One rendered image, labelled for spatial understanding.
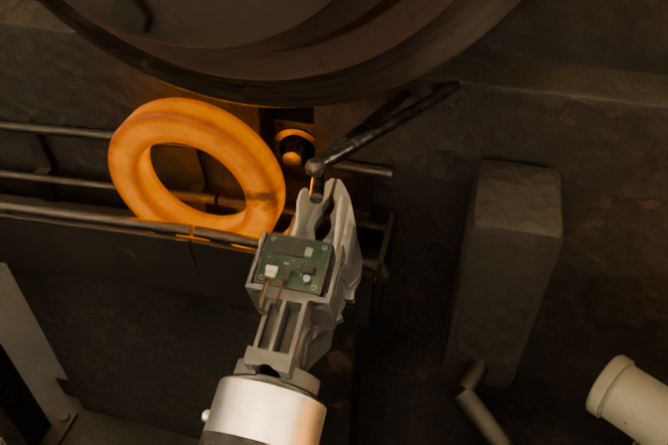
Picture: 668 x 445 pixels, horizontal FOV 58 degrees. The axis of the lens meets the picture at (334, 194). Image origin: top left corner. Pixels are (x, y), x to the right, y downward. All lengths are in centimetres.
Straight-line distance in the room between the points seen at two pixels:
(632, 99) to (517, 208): 14
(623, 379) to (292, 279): 30
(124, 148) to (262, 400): 29
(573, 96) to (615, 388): 25
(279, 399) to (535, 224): 25
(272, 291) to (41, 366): 107
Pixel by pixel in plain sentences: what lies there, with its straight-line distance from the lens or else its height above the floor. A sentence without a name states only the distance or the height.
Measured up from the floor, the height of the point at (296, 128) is 77.
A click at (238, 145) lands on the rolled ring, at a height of 82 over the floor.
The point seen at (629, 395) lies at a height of 69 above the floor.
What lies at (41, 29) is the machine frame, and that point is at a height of 87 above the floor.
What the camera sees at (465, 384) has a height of 61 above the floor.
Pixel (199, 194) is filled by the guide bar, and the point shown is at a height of 70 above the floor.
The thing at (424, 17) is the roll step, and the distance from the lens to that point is 41.
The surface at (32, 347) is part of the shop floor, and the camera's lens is 155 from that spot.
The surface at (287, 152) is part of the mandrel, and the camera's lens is 67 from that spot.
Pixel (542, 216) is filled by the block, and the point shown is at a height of 80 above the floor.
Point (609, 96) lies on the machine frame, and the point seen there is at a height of 87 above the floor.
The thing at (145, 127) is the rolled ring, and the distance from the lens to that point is 60.
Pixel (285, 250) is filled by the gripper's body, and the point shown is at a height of 79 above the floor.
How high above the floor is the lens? 115
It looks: 42 degrees down
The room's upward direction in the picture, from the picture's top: straight up
